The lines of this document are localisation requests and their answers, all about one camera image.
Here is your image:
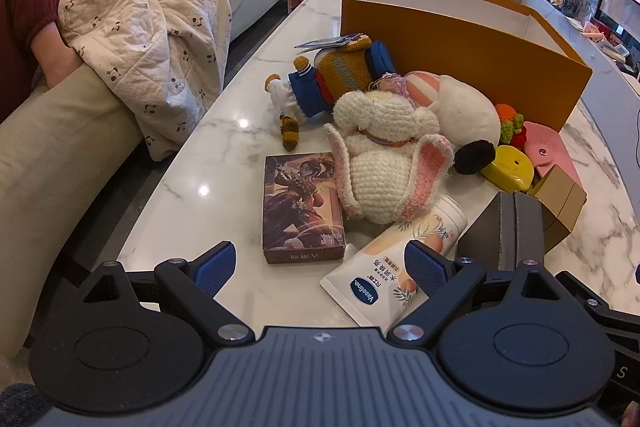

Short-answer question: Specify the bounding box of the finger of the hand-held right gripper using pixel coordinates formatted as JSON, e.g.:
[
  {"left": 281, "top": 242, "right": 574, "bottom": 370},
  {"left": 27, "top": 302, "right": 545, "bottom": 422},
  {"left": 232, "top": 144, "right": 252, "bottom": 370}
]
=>
[{"left": 556, "top": 271, "right": 615, "bottom": 314}]

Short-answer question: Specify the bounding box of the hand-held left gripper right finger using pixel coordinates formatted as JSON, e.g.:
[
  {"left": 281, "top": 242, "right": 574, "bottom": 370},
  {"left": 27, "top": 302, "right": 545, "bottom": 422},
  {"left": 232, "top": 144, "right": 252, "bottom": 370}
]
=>
[{"left": 391, "top": 240, "right": 560, "bottom": 349}]

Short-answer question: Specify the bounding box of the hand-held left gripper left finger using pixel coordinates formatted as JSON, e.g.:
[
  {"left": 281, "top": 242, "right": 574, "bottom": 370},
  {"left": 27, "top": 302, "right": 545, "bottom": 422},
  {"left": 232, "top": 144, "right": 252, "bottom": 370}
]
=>
[{"left": 80, "top": 241, "right": 257, "bottom": 348}]

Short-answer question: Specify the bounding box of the white lotion tube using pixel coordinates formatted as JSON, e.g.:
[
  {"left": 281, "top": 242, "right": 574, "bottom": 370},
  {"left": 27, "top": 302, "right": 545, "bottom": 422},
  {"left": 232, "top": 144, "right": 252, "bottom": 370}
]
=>
[{"left": 320, "top": 198, "right": 469, "bottom": 328}]

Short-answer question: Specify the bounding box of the dark grey box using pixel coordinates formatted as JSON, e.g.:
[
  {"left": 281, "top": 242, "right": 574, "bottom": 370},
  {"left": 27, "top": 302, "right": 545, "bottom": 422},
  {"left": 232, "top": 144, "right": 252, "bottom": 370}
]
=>
[{"left": 457, "top": 191, "right": 546, "bottom": 271}]

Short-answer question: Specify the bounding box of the brown kraft paper box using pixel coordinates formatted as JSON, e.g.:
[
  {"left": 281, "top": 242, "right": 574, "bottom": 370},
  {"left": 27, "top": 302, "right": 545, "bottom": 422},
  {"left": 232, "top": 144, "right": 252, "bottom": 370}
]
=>
[{"left": 527, "top": 166, "right": 588, "bottom": 254}]

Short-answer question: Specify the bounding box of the illustrated card box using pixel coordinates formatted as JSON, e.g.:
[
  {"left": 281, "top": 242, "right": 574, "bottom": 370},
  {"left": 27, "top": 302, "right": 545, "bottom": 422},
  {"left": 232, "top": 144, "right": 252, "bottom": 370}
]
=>
[{"left": 262, "top": 152, "right": 347, "bottom": 265}]

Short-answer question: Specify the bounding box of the white pink crochet bunny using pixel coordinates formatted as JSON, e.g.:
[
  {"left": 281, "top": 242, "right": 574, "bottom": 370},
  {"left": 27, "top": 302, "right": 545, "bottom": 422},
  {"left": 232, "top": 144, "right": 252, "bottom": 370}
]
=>
[{"left": 322, "top": 89, "right": 456, "bottom": 226}]

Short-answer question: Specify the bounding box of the yellow tape measure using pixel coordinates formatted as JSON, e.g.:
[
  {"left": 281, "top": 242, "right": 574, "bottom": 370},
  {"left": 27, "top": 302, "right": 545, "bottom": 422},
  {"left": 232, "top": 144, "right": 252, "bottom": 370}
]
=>
[{"left": 481, "top": 144, "right": 536, "bottom": 194}]

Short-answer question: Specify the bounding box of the pink leather card holder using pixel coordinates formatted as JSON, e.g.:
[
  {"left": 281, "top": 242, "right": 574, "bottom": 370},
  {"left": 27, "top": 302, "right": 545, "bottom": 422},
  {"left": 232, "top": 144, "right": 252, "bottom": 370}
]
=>
[{"left": 522, "top": 121, "right": 584, "bottom": 188}]

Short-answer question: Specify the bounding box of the white black panda plush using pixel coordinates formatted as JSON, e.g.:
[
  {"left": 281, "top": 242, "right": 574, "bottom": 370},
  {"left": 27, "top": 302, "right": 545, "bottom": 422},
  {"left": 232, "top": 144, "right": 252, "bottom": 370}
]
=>
[{"left": 400, "top": 69, "right": 502, "bottom": 176}]

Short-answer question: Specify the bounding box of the crochet orange toy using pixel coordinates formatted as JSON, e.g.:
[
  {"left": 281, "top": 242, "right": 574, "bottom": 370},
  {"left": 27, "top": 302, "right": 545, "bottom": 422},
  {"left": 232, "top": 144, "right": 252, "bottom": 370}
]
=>
[{"left": 495, "top": 103, "right": 530, "bottom": 152}]

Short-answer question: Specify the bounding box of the plush doll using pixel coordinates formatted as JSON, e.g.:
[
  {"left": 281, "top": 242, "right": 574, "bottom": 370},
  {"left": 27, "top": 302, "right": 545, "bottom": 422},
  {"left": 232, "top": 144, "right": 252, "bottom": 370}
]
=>
[{"left": 265, "top": 33, "right": 399, "bottom": 150}]

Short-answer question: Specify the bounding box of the orange cardboard box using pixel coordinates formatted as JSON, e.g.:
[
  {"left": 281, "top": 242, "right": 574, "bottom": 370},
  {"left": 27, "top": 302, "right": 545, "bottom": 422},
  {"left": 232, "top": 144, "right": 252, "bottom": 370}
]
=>
[{"left": 341, "top": 0, "right": 594, "bottom": 132}]

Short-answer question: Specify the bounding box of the beige sofa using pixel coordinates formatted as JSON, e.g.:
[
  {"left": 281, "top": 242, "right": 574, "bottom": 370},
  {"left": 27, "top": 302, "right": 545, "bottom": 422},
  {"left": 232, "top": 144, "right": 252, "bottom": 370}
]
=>
[{"left": 0, "top": 0, "right": 292, "bottom": 359}]

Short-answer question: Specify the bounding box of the grey blue cloth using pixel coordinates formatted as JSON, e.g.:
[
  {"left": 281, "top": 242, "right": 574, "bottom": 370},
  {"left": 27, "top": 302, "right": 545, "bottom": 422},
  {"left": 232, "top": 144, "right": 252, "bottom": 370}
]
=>
[{"left": 0, "top": 383, "right": 51, "bottom": 427}]

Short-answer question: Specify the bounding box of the white patterned blanket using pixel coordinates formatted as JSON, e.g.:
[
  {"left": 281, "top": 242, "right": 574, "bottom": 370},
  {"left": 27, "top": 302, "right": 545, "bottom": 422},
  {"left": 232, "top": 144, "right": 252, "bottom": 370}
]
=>
[{"left": 57, "top": 0, "right": 234, "bottom": 162}]

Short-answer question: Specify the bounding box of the white television cabinet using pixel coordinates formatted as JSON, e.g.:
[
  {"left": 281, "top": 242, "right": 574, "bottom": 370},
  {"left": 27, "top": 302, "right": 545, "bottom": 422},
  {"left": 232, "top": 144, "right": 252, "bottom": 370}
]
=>
[{"left": 522, "top": 0, "right": 640, "bottom": 98}]

